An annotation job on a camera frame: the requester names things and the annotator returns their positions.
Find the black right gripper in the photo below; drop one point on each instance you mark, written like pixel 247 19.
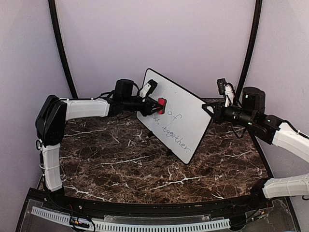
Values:
pixel 217 115

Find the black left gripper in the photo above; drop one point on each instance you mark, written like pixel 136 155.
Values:
pixel 148 105

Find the red bone-shaped eraser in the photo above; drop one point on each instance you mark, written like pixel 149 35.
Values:
pixel 162 105

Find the white whiteboard black frame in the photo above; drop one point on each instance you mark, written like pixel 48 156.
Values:
pixel 184 123

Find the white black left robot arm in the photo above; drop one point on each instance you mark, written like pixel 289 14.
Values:
pixel 52 122

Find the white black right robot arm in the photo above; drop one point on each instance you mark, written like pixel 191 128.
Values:
pixel 249 112

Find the black right whiteboard foot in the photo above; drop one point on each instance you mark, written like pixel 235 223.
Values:
pixel 169 152

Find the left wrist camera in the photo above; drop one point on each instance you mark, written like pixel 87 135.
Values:
pixel 126 90

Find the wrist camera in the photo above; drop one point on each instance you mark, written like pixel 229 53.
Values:
pixel 227 91
pixel 126 90

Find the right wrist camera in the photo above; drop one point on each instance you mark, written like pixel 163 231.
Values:
pixel 227 91

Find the black right corner post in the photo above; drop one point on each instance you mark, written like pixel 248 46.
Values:
pixel 250 48

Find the black corner post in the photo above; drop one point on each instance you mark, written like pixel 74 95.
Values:
pixel 250 48
pixel 61 49

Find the white slotted cable duct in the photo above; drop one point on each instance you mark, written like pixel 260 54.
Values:
pixel 132 224

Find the black curved front rail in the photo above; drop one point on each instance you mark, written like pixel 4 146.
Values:
pixel 234 207

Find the black left corner post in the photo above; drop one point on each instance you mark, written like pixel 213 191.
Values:
pixel 61 49

